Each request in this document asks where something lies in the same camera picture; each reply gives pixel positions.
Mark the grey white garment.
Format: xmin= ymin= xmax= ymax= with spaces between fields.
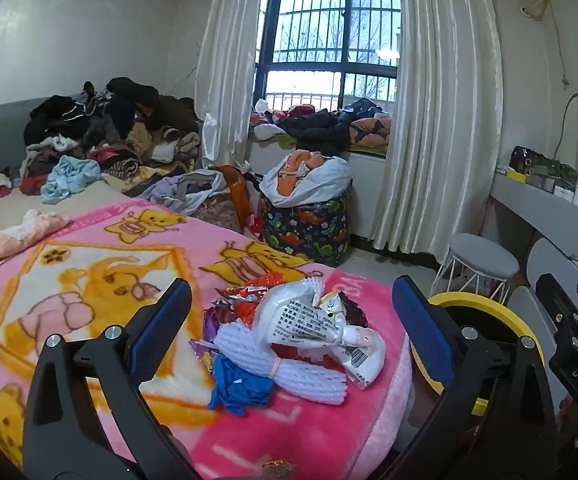
xmin=129 ymin=169 xmax=227 ymax=216

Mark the dark red snack wrapper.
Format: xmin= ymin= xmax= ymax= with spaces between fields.
xmin=338 ymin=291 xmax=371 ymax=330

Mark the glossy dark handbag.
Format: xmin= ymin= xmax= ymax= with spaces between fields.
xmin=509 ymin=146 xmax=578 ymax=187

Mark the white desk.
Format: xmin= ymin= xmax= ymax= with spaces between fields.
xmin=489 ymin=170 xmax=578 ymax=281

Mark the light blue garment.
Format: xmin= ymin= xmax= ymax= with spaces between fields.
xmin=40 ymin=156 xmax=102 ymax=205

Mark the pink fluffy cloth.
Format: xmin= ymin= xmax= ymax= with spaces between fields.
xmin=0 ymin=209 xmax=72 ymax=282

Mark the blue wrapper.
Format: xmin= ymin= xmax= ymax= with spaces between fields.
xmin=208 ymin=354 xmax=276 ymax=417

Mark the white laundry bag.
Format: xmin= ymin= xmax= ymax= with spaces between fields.
xmin=259 ymin=149 xmax=352 ymax=207

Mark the yellow white snack packet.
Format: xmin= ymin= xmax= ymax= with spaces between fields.
xmin=316 ymin=291 xmax=346 ymax=319

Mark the heap of dark jackets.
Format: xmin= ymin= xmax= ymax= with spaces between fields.
xmin=249 ymin=97 xmax=395 ymax=158

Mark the purple snack wrapper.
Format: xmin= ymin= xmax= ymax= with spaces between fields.
xmin=189 ymin=304 xmax=231 ymax=377

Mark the dinosaur print laundry basket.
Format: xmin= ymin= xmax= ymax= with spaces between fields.
xmin=259 ymin=180 xmax=354 ymax=268

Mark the barred window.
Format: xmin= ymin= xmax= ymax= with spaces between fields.
xmin=254 ymin=0 xmax=401 ymax=111

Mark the white chair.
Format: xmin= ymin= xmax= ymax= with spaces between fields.
xmin=506 ymin=237 xmax=578 ymax=411

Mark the red crinkly plastic wrapper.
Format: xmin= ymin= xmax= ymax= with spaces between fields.
xmin=213 ymin=272 xmax=286 ymax=312

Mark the white satin curtain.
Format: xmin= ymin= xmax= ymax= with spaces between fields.
xmin=194 ymin=0 xmax=271 ymax=171
xmin=369 ymin=0 xmax=504 ymax=267

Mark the white printed plastic bag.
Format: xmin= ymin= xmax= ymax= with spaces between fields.
xmin=253 ymin=280 xmax=388 ymax=391

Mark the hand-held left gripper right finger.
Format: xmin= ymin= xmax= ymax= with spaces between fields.
xmin=391 ymin=274 xmax=560 ymax=480

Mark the yellow rimmed black trash bin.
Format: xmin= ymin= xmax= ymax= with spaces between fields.
xmin=411 ymin=291 xmax=544 ymax=417

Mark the pink cartoon bear blanket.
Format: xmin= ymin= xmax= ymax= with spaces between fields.
xmin=0 ymin=197 xmax=412 ymax=480

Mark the orange bag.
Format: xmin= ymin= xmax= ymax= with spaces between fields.
xmin=216 ymin=164 xmax=256 ymax=235

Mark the white foam fruit net bundle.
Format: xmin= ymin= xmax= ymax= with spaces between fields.
xmin=213 ymin=321 xmax=351 ymax=407

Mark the pile of clothes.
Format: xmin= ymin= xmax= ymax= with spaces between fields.
xmin=19 ymin=77 xmax=202 ymax=196

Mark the small white foam net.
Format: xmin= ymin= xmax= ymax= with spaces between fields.
xmin=289 ymin=271 xmax=324 ymax=301

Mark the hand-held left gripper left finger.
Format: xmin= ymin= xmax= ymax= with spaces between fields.
xmin=22 ymin=277 xmax=205 ymax=480

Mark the floral fabric basket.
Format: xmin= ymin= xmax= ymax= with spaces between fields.
xmin=189 ymin=192 xmax=245 ymax=235

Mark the round grey stool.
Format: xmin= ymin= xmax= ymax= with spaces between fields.
xmin=436 ymin=232 xmax=520 ymax=307

